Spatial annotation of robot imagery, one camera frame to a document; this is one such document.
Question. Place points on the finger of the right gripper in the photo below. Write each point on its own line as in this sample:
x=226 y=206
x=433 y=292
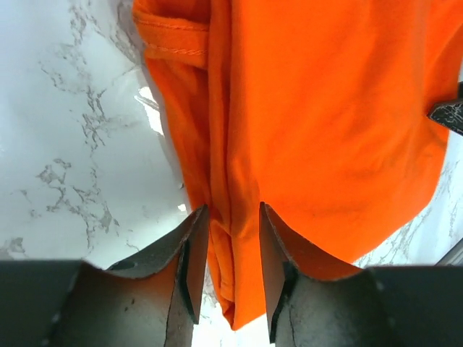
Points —
x=449 y=114

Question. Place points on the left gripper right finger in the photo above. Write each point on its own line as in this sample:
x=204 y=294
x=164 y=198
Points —
x=312 y=298

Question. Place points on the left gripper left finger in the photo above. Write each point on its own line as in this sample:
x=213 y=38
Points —
x=153 y=297

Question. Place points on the orange t shirt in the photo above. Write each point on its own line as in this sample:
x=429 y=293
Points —
x=318 y=108

